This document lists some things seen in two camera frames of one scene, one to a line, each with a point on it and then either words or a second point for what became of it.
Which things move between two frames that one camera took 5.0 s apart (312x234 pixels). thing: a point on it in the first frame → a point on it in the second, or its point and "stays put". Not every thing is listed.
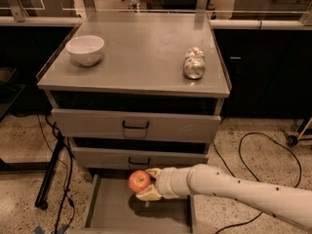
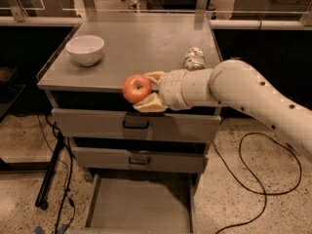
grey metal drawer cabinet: [136, 91] stays put
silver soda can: [194, 65] stays put
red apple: [138, 180] → [136, 87]
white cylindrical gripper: [165, 182] → [171, 89]
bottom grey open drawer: [113, 208] stays put
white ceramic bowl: [85, 49] stays put
